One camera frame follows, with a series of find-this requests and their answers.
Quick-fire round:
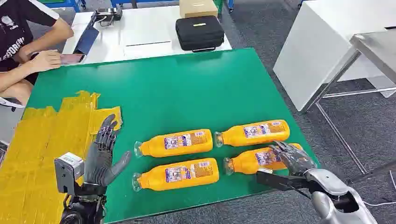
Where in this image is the person's left hand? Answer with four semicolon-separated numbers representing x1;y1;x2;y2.
14;46;35;63

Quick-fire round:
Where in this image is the person's right hand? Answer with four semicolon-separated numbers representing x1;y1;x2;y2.
28;49;63;74

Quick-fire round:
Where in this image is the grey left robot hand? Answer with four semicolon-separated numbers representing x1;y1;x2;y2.
83;114;133;188

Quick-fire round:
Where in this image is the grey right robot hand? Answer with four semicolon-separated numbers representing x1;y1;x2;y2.
268;140;318;177

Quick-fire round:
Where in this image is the pink phone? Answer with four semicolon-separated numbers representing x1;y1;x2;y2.
59;53;86;65

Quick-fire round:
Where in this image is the orange drink bottle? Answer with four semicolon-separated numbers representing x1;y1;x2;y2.
213;119;291;148
134;129;214;159
132;158;220;193
223;142;304;176

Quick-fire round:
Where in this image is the person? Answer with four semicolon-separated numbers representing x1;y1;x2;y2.
0;0;75;106

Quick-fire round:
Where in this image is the dark blue flat board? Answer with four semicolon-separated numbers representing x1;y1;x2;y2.
73;26;100;56

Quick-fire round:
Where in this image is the white black chair seat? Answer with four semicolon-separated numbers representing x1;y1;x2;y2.
0;97;25;112

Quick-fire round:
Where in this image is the black silver clamp device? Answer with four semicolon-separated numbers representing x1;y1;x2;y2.
92;6;123;27

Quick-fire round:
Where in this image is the green table mat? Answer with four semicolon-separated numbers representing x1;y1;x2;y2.
25;47;321;224

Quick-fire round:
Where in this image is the white slanted panel table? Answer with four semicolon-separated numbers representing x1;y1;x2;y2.
273;0;396;112

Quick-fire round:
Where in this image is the black zip case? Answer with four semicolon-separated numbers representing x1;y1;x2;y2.
175;15;226;53

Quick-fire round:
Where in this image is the cardboard box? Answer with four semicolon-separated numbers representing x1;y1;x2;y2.
179;0;219;19

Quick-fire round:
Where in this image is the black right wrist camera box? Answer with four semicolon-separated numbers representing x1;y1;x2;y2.
255;168;308;193

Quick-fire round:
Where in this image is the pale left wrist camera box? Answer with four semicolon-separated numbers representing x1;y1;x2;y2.
54;152;85;196

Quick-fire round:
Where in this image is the white floor cable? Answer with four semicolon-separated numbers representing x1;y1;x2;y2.
362;170;396;207

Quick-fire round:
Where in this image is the steel frame table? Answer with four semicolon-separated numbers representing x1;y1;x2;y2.
304;29;396;185

